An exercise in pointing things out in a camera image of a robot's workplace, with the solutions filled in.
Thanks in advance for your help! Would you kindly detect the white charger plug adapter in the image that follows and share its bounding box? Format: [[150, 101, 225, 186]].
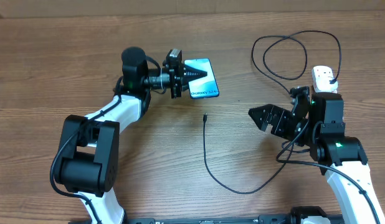
[[313, 77, 338, 93]]

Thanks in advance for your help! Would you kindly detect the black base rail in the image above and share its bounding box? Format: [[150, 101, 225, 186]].
[[126, 214, 290, 224]]

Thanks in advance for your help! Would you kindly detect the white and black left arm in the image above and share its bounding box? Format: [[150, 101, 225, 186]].
[[49, 47, 208, 223]]

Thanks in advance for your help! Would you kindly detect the white power strip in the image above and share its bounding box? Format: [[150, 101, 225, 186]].
[[311, 65, 338, 93]]

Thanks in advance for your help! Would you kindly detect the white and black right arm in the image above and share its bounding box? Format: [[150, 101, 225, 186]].
[[248, 92, 385, 223]]

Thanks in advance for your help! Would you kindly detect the blue Galaxy smartphone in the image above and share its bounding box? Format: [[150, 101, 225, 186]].
[[184, 58, 219, 99]]

